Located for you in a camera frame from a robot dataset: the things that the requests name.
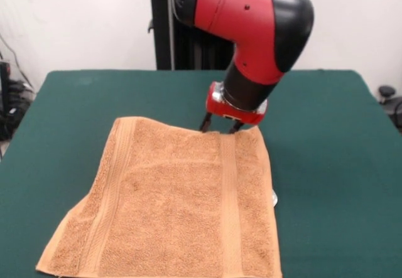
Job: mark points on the orange terry towel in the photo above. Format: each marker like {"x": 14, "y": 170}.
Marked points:
{"x": 163, "y": 202}

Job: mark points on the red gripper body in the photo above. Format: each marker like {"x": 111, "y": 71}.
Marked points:
{"x": 232, "y": 113}

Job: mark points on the black round knob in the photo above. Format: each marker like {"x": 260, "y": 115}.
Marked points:
{"x": 387, "y": 90}

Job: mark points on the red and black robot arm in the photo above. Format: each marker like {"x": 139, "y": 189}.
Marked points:
{"x": 245, "y": 24}

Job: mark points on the black electronics box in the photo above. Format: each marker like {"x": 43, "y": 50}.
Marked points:
{"x": 4, "y": 102}

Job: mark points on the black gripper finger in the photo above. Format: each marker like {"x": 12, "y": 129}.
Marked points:
{"x": 206, "y": 122}
{"x": 235, "y": 127}

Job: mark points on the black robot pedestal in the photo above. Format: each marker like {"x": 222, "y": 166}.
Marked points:
{"x": 188, "y": 49}

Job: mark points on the dark green table cloth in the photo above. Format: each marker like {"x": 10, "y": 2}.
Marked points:
{"x": 329, "y": 165}

